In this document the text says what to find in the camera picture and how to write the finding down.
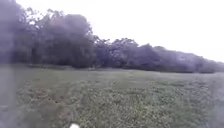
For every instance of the robot's own part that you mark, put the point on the robot's own part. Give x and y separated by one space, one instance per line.
74 125

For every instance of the row of trees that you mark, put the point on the row of trees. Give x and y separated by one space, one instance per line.
66 43

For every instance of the green grass field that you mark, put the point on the green grass field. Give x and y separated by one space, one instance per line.
126 96

